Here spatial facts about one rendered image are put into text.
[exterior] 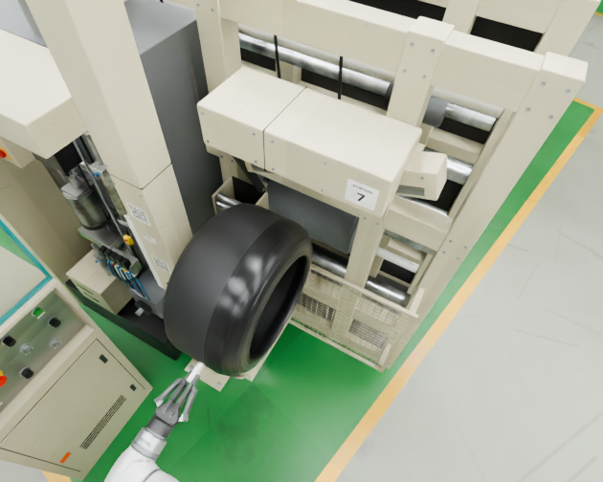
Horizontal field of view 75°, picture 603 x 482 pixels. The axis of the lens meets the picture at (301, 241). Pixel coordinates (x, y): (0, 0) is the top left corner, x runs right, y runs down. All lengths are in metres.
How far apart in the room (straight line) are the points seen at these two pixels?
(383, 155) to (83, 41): 0.71
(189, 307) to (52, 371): 0.78
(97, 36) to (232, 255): 0.63
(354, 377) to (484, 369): 0.85
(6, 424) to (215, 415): 1.10
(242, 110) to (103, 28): 0.40
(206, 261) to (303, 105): 0.55
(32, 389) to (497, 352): 2.58
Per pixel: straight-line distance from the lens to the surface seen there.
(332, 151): 1.06
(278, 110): 1.19
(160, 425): 1.37
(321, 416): 2.54
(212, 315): 1.21
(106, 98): 1.02
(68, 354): 1.88
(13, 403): 1.90
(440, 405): 2.72
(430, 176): 1.14
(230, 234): 1.24
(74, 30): 0.96
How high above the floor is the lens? 2.47
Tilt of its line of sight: 54 degrees down
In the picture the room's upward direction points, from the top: 4 degrees clockwise
